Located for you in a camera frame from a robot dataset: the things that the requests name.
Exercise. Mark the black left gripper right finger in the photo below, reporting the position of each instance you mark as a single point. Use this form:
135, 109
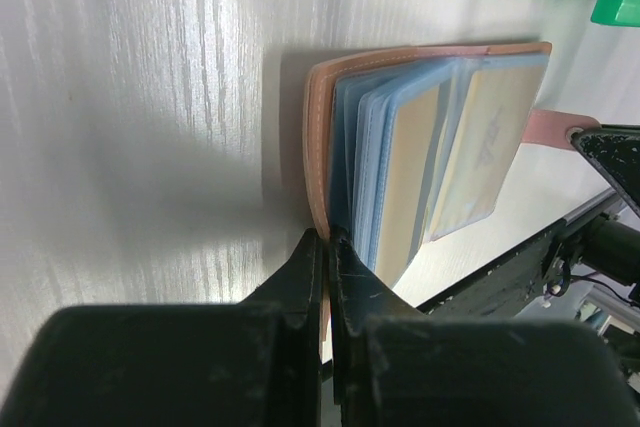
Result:
395, 366

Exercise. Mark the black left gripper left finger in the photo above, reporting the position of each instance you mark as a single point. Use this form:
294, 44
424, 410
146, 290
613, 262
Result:
253, 363

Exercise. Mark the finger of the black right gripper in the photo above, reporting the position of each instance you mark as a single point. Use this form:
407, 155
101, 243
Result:
613, 151

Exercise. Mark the gold credit card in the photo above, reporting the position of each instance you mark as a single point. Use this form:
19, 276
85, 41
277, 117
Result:
495, 113
414, 125

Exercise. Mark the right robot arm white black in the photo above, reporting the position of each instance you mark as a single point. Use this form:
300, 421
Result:
611, 247

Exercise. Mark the aluminium frame rail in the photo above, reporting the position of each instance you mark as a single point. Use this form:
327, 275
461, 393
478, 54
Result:
607, 203

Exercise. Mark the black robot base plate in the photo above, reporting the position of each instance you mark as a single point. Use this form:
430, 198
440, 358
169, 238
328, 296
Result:
502, 287

